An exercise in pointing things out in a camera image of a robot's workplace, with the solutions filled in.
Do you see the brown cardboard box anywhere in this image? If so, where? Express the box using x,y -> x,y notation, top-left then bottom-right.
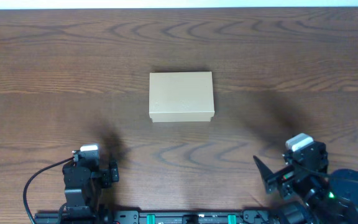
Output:
149,72 -> 215,123

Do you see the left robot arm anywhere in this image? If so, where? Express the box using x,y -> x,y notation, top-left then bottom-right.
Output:
62,149 -> 119,220

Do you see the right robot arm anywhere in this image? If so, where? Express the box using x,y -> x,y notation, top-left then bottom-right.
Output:
253,139 -> 358,223

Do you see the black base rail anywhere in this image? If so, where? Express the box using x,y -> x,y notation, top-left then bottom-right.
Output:
34,210 -> 279,224

